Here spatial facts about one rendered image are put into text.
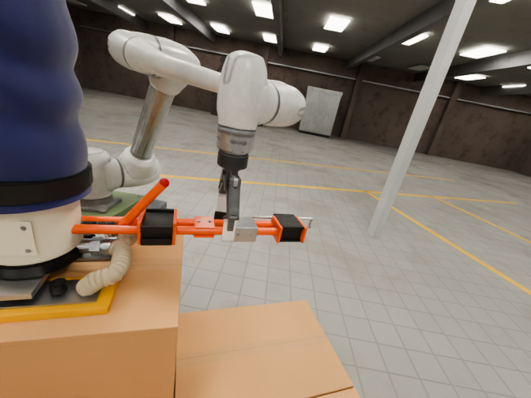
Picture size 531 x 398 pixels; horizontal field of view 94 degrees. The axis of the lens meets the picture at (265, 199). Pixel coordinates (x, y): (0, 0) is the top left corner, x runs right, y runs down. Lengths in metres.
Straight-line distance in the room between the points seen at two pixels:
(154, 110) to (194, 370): 0.99
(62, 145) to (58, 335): 0.35
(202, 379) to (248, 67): 0.92
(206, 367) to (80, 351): 0.48
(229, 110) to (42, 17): 0.31
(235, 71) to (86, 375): 0.69
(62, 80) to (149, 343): 0.52
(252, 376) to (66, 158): 0.84
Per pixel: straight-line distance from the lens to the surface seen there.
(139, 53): 0.91
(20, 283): 0.70
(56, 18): 0.59
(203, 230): 0.65
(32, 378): 0.74
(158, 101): 1.17
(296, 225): 0.71
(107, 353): 0.67
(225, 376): 1.02
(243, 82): 0.56
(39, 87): 0.56
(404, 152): 3.26
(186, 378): 1.02
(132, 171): 1.38
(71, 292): 0.69
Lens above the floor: 1.41
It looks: 22 degrees down
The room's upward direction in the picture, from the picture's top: 11 degrees clockwise
